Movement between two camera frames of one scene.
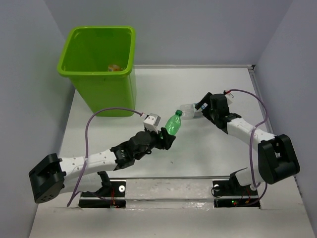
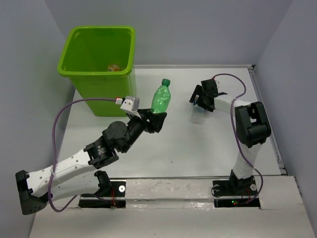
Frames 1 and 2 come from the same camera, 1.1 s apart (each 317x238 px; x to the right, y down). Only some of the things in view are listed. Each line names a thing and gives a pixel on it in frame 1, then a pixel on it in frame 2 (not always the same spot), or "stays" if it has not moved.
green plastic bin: [88, 51] stays
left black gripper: [167, 140] to [156, 121]
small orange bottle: [113, 68] stays
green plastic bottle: [174, 123] to [162, 98]
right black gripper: [206, 98] to [197, 91]
